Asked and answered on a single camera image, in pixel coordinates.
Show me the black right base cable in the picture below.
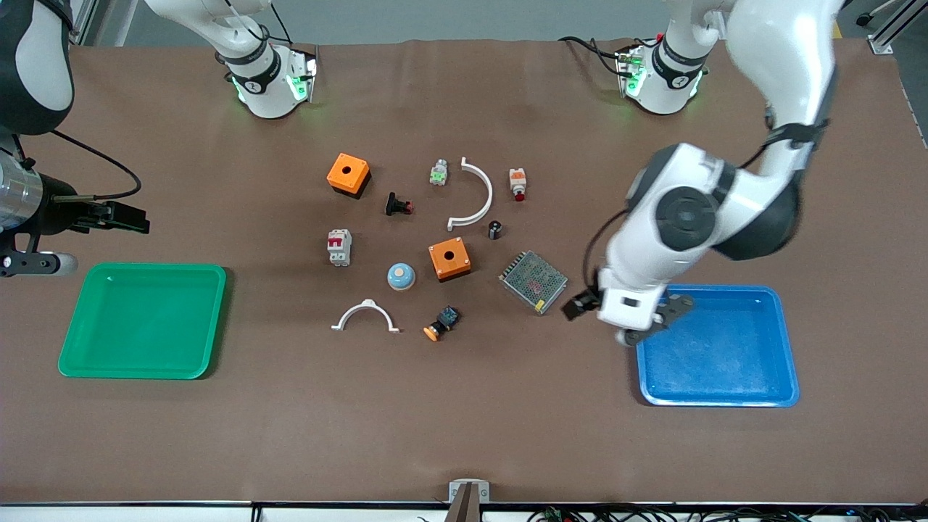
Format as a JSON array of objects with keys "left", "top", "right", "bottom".
[{"left": 217, "top": 0, "right": 294, "bottom": 46}]

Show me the aluminium frame profile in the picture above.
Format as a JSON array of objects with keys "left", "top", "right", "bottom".
[
  {"left": 855, "top": 0, "right": 928, "bottom": 55},
  {"left": 69, "top": 0, "right": 99, "bottom": 46}
]

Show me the black base cable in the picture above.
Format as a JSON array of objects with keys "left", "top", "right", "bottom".
[
  {"left": 217, "top": 0, "right": 294, "bottom": 46},
  {"left": 558, "top": 35, "right": 631, "bottom": 77}
]

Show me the orange mushroom button blue base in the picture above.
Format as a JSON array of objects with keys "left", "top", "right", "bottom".
[{"left": 423, "top": 306, "right": 460, "bottom": 342}]

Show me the blue plastic tray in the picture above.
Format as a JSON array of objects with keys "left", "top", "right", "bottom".
[{"left": 636, "top": 284, "right": 800, "bottom": 407}]

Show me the brown table cover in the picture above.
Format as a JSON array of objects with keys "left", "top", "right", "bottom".
[{"left": 0, "top": 36, "right": 928, "bottom": 506}]

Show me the white red circuit breaker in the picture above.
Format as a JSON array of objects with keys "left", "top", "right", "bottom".
[{"left": 327, "top": 229, "right": 353, "bottom": 268}]

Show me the metal mesh power supply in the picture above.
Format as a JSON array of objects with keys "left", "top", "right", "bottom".
[{"left": 498, "top": 250, "right": 569, "bottom": 316}]

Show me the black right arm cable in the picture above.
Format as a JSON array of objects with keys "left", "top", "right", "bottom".
[{"left": 49, "top": 130, "right": 143, "bottom": 201}]

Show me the large white curved bracket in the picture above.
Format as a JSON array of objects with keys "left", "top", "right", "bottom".
[{"left": 447, "top": 157, "right": 494, "bottom": 231}]

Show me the metal table clamp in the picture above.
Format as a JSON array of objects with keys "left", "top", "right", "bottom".
[{"left": 444, "top": 479, "right": 491, "bottom": 522}]

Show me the green plastic tray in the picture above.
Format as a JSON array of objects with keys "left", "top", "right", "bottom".
[{"left": 58, "top": 262, "right": 227, "bottom": 380}]

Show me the all orange button box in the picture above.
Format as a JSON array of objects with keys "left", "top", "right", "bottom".
[{"left": 428, "top": 238, "right": 472, "bottom": 283}]

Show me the black left base cable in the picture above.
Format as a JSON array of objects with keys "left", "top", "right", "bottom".
[{"left": 558, "top": 35, "right": 631, "bottom": 77}]

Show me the orange button box black base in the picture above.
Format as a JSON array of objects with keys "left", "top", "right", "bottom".
[{"left": 326, "top": 152, "right": 372, "bottom": 199}]

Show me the small white curved bracket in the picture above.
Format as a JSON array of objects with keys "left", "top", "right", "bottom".
[{"left": 331, "top": 299, "right": 401, "bottom": 334}]

